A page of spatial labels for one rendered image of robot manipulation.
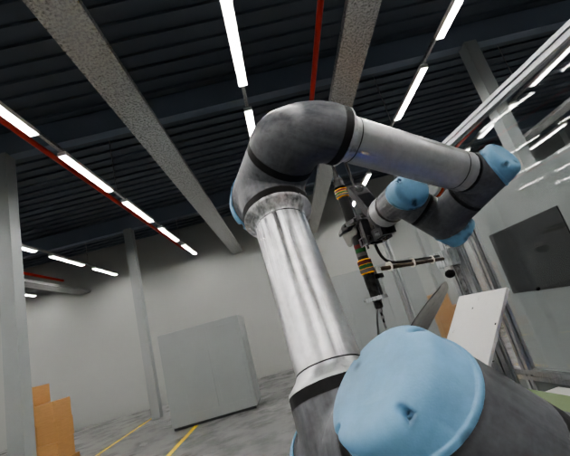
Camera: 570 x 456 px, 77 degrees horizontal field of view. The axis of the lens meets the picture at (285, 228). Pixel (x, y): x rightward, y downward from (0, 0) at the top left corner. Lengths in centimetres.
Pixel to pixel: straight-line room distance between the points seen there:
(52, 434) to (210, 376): 303
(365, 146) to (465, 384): 39
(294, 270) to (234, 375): 781
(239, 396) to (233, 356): 80
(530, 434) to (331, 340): 21
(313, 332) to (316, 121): 29
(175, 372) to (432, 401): 831
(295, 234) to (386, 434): 31
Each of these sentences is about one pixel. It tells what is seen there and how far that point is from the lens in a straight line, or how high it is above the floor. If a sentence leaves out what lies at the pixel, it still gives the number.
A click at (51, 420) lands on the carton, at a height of 91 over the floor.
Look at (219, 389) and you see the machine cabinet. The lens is 837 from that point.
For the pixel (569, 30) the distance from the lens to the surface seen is 146.
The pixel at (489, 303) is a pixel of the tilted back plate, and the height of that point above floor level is 132.
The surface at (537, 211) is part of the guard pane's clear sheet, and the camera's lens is 159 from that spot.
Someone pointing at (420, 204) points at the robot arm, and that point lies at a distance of 76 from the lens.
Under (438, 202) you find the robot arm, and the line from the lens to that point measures 80.
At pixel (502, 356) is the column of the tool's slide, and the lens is 177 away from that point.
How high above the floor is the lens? 143
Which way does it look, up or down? 15 degrees up
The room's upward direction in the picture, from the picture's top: 15 degrees counter-clockwise
